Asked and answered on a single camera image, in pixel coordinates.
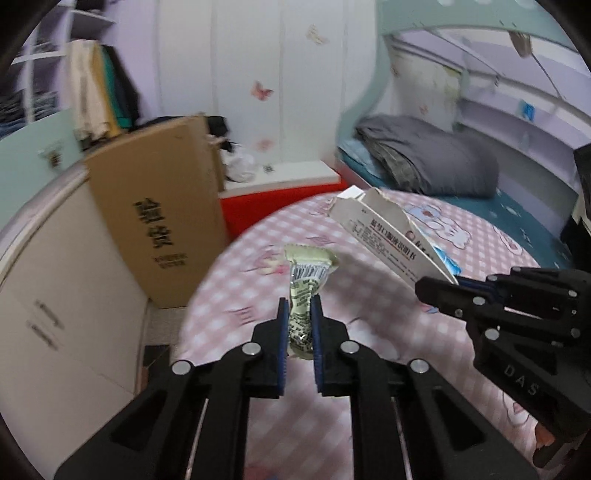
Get white cube shelf unit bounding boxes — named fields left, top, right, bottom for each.
left=0, top=0, right=116, bottom=139

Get folded blue jeans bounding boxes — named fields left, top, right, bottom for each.
left=0, top=90, right=63, bottom=139

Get white medicine box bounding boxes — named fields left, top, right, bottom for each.
left=329, top=185, right=458, bottom=286

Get large cardboard box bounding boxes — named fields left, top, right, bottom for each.
left=85, top=115, right=232, bottom=309

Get grey duvet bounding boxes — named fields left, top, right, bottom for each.
left=353, top=114, right=500, bottom=198

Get blue white wrapper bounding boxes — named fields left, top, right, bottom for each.
left=431, top=247, right=462, bottom=278

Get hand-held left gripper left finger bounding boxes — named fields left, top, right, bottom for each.
left=53, top=298, right=291, bottom=480

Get pink checked tablecloth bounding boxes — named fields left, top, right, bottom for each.
left=168, top=189, right=591, bottom=480

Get pale green snack wrapper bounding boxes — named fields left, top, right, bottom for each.
left=283, top=244, right=340, bottom=360

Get white wardrobe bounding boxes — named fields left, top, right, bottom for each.
left=139, top=0, right=384, bottom=195

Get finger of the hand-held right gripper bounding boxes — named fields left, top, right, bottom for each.
left=414, top=275, right=583, bottom=345
left=456, top=266, right=585, bottom=320

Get cream hanging jacket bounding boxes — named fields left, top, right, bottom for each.
left=67, top=39, right=118, bottom=141

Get mint bunk bed frame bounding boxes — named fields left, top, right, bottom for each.
left=335, top=0, right=591, bottom=195

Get teal bed sheet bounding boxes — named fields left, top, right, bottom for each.
left=337, top=138, right=583, bottom=271

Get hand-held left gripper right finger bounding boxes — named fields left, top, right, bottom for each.
left=310, top=294, right=539, bottom=480

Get white low cabinet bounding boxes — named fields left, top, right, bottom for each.
left=0, top=161, right=151, bottom=416

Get black hanging coat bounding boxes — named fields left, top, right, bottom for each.
left=111, top=46, right=141, bottom=125

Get brown hanging cloth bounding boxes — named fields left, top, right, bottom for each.
left=510, top=31, right=533, bottom=58

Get red white platform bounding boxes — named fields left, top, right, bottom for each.
left=217, top=159, right=345, bottom=245

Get white plastic bag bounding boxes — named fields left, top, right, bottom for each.
left=224, top=150, right=257, bottom=183

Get metal cabinet handle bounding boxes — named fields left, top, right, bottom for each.
left=28, top=320, right=58, bottom=352
left=34, top=298, right=63, bottom=324

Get lavender bed shelves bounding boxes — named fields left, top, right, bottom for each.
left=457, top=55, right=591, bottom=195

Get green hanging garment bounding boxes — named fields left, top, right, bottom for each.
left=99, top=46, right=132, bottom=130

